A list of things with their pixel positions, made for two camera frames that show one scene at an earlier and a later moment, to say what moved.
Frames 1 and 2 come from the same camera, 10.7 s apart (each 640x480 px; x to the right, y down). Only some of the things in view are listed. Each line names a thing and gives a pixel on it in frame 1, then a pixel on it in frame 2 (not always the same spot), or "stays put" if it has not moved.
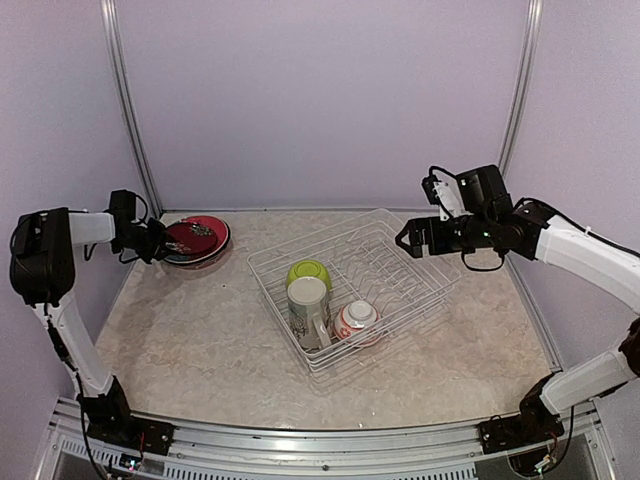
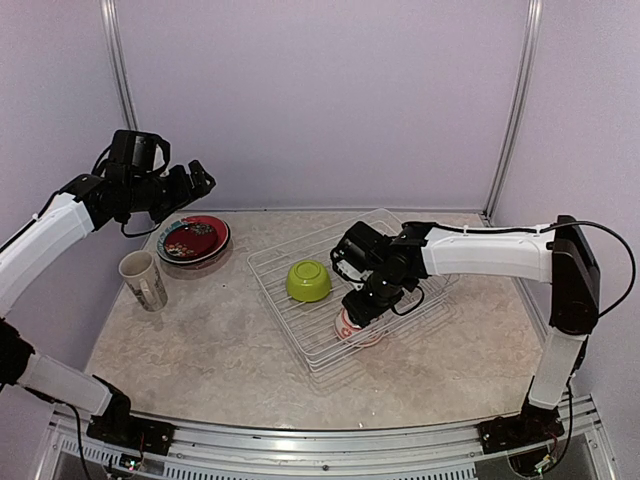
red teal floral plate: (196, 239) stays put
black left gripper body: (149, 241) -> (146, 194)
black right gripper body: (477, 233) -> (384, 294)
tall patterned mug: (309, 311) -> (141, 275)
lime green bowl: (309, 268) stays put
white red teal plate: (195, 243) stays put
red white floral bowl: (358, 323) stays put
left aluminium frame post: (113, 33) stays put
